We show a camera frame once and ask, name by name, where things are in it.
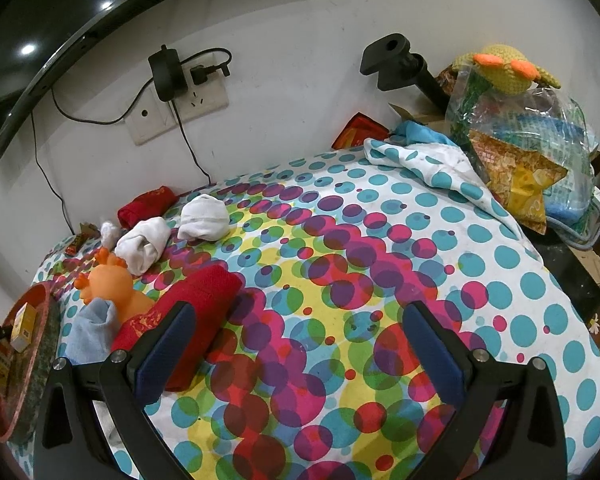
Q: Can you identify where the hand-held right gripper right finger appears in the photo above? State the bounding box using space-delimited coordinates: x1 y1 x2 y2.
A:
402 301 568 480

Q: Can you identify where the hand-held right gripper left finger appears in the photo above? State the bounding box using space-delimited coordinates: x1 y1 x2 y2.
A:
32 301 216 480

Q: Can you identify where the light blue sock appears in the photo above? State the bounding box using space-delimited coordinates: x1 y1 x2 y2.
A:
62 297 123 366

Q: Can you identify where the orange rubber toy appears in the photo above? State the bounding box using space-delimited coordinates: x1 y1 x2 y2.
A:
75 247 156 323

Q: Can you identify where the red round basket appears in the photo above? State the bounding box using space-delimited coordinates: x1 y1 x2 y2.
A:
0 282 63 443

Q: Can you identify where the large red rolled sock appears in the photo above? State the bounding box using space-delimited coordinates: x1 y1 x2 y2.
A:
111 265 243 393

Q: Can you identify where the white rolled sock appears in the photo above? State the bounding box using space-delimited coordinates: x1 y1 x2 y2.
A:
177 195 229 241
115 216 171 276

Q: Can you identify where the small white cloth piece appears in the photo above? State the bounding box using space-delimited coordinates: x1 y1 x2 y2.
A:
100 221 123 251

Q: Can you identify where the yellow cartoon face medicine box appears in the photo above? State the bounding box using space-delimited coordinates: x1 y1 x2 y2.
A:
10 304 37 352

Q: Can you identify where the small red rolled sock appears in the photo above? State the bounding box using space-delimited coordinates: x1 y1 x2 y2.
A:
117 186 178 229

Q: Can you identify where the colourful polka dot bedsheet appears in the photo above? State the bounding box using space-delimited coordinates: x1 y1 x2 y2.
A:
10 137 600 480

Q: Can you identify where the orange yellow patterned packet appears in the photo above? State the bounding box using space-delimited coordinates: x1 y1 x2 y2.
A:
470 130 568 236

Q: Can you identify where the blue cloth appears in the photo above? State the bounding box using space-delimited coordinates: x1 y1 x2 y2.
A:
392 120 461 148

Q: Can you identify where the red gold patterned packet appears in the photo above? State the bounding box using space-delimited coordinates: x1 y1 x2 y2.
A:
332 112 388 151

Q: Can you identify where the brown cardboard box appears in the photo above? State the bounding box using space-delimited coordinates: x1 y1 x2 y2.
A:
387 102 451 127

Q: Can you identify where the white power outlet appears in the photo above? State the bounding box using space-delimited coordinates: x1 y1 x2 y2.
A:
172 72 229 122

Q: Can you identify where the clear plastic bag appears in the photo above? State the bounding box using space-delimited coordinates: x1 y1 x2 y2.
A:
445 67 600 241

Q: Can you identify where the black power adapter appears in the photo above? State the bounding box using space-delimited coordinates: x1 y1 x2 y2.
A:
147 46 187 102

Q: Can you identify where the yellow crocheted duck toy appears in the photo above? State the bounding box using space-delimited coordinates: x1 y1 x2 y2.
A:
450 45 563 96

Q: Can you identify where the black curved monitor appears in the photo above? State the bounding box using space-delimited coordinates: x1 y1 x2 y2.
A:
0 0 306 186

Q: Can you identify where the white cable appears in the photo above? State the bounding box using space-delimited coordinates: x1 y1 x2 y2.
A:
545 187 600 252

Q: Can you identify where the black adapter cable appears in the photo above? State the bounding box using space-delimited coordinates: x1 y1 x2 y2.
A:
170 99 213 185

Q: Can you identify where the black power cable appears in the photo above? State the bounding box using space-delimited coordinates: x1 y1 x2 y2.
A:
30 109 68 238

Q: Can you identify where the thin black looping cable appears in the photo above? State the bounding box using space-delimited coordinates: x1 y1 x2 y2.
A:
50 80 153 126

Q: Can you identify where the black plug with cable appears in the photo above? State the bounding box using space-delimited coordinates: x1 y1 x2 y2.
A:
180 47 232 87

